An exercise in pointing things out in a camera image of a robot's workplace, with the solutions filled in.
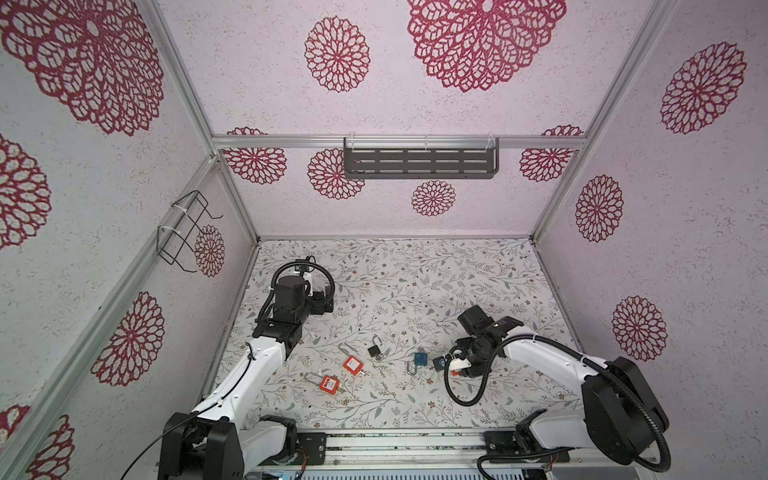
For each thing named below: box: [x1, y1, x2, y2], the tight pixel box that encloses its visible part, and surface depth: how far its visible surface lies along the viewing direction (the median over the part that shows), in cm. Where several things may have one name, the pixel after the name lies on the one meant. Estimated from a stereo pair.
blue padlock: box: [414, 352, 428, 366], surface depth 90 cm
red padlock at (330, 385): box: [320, 375, 341, 395], surface depth 85 cm
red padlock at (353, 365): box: [344, 355, 364, 376], surface depth 88 cm
